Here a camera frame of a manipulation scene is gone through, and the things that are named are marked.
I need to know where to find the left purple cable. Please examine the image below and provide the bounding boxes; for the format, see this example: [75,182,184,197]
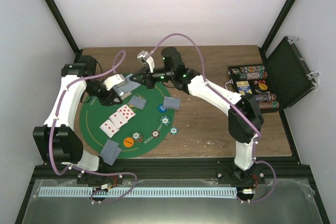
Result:
[48,50,139,205]

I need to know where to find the poker chip stack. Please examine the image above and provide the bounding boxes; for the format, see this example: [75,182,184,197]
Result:
[160,115,171,126]
[131,131,143,143]

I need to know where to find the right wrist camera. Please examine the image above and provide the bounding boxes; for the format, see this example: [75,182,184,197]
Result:
[137,50,155,73]

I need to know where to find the red poker chip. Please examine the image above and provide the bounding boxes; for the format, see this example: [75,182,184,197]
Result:
[151,130,160,138]

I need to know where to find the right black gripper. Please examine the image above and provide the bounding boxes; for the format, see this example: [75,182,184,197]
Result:
[130,64,174,89]

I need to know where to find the blue small blind button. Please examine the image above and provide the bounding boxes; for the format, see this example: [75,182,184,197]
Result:
[158,104,167,113]

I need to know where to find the orange big blind button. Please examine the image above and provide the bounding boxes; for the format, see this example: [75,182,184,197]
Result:
[123,137,135,148]

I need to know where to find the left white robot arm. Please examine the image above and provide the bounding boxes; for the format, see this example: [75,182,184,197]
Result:
[33,56,123,184]

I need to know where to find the blue checkered playing card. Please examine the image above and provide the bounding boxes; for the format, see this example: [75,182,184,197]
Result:
[103,147,122,166]

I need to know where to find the light blue slotted strip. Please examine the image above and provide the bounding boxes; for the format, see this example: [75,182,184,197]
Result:
[38,187,237,198]

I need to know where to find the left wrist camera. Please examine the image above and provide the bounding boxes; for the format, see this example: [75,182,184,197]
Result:
[103,74,125,91]

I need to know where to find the face-up diamonds playing card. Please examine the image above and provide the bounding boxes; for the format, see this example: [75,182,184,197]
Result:
[100,119,119,138]

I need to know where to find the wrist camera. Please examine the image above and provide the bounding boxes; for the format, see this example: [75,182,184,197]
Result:
[137,50,155,73]
[103,74,125,91]

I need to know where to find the blue playing card deck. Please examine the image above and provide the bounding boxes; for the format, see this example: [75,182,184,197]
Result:
[117,74,140,97]

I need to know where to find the single teal poker chip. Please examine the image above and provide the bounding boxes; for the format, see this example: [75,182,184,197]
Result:
[170,127,178,135]

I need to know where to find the green round poker mat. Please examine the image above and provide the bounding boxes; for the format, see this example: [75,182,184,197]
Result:
[75,83,175,159]

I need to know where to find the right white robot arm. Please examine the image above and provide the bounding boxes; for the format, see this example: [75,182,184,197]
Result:
[130,47,264,184]

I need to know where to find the black poker case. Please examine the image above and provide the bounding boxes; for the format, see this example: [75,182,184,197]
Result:
[228,36,319,113]

